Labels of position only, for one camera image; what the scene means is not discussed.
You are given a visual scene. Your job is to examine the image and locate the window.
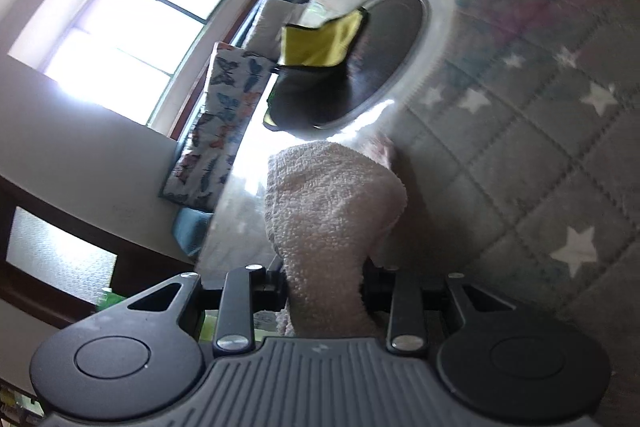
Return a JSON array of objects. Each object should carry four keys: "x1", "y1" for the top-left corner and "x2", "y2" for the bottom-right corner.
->
[{"x1": 7, "y1": 0, "x2": 236, "y2": 128}]

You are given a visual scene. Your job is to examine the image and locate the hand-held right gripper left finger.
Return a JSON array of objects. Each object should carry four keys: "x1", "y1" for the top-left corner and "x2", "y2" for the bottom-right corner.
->
[{"x1": 127, "y1": 264, "x2": 288, "y2": 353}]

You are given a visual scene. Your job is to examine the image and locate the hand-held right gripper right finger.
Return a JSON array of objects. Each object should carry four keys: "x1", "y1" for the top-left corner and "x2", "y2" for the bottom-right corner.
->
[{"x1": 363, "y1": 269, "x2": 516, "y2": 352}]

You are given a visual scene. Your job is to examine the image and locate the round black induction cooktop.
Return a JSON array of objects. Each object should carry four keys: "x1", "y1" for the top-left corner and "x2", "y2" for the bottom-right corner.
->
[{"x1": 300, "y1": 0, "x2": 458, "y2": 140}]

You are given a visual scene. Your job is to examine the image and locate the blue folded blanket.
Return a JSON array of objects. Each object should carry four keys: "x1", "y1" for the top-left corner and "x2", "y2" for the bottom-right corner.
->
[{"x1": 171, "y1": 207, "x2": 213, "y2": 258}]

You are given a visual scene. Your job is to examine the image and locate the yellow and grey microfiber cloth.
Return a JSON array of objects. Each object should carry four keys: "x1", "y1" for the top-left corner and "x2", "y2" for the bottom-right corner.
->
[{"x1": 262, "y1": 6, "x2": 371, "y2": 130}]

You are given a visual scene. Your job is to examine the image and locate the white pillow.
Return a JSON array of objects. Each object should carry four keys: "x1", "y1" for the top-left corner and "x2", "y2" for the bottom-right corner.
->
[{"x1": 245, "y1": 0, "x2": 307, "y2": 58}]

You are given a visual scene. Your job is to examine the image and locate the dark wooden door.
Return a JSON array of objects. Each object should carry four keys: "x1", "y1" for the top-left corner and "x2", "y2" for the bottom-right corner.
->
[{"x1": 0, "y1": 177, "x2": 197, "y2": 329}]

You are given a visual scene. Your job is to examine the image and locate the butterfly print pillow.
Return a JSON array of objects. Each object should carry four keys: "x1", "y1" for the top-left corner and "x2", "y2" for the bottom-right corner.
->
[{"x1": 159, "y1": 41, "x2": 276, "y2": 210}]

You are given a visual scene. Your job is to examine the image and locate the pale pink terry towel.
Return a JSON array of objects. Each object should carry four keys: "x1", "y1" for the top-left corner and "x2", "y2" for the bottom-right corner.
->
[{"x1": 262, "y1": 141, "x2": 407, "y2": 339}]

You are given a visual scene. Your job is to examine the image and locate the grey quilted star table cover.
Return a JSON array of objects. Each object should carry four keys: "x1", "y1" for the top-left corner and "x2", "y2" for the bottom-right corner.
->
[{"x1": 197, "y1": 0, "x2": 640, "y2": 358}]

